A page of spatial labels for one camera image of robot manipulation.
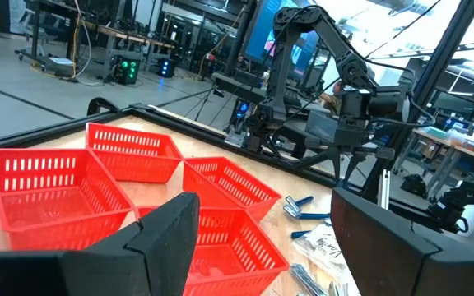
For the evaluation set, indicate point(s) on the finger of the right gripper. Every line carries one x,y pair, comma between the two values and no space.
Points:
354,168
336,168

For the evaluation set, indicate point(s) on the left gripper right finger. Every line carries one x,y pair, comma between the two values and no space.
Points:
405,263

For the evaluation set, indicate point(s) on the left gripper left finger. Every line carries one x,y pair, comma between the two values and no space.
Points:
97,267

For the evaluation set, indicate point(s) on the clear vanity pack bag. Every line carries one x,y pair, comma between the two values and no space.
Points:
319,246

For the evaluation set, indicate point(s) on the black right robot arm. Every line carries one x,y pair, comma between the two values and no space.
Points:
325,35

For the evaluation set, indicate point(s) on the person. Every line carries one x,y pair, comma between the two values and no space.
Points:
331,104

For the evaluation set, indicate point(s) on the red slotted plastic basket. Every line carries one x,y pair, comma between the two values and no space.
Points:
229,185
56,205
237,255
138,164

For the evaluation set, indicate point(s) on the black mechanical fixture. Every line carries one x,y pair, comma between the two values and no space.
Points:
463,197

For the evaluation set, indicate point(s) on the wooden workbench grey legs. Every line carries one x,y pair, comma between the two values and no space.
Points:
438,137

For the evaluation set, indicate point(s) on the computer tower blue lights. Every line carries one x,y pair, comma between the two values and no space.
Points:
166,67
243,109

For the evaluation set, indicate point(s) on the black office desk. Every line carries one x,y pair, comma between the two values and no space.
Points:
237,82

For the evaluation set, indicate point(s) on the black tripod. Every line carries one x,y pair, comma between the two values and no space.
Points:
218,92

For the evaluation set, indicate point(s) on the large blue display screen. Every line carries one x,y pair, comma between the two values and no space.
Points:
261,29

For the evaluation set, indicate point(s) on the computer tower green lights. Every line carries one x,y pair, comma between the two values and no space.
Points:
126,70

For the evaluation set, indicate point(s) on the wooden workbench black legs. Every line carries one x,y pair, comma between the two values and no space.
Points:
138,39

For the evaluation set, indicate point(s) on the black aluminium rig frame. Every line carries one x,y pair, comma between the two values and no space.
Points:
35,136

